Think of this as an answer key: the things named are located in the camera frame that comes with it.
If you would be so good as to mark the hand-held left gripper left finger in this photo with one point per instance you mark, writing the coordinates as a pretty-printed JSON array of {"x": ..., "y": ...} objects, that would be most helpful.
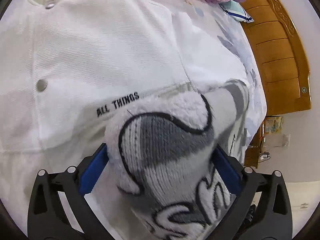
[{"x": 93, "y": 172}]

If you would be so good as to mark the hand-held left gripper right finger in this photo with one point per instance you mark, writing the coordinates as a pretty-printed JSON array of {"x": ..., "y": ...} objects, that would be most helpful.
[{"x": 227, "y": 172}]

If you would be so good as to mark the white jacket with fleece sleeves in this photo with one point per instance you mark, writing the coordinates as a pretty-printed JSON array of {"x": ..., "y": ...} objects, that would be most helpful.
[{"x": 100, "y": 55}]

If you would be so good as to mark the wooden nightstand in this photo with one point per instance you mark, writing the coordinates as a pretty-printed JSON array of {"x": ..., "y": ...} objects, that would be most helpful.
[{"x": 253, "y": 152}]

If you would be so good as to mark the yellow packet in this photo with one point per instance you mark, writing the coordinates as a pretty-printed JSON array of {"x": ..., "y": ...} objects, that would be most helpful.
[{"x": 274, "y": 124}]

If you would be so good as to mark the wooden bed headboard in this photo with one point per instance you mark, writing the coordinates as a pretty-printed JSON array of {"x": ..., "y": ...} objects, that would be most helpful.
[{"x": 277, "y": 55}]

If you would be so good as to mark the floral bed sheet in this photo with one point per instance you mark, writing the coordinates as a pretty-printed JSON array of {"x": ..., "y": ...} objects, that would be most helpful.
[{"x": 225, "y": 30}]

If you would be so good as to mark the teal striped pillow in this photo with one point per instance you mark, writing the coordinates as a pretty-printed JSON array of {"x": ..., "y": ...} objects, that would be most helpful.
[{"x": 236, "y": 11}]

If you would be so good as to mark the white wall socket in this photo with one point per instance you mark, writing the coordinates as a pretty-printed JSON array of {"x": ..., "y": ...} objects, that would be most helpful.
[{"x": 286, "y": 140}]

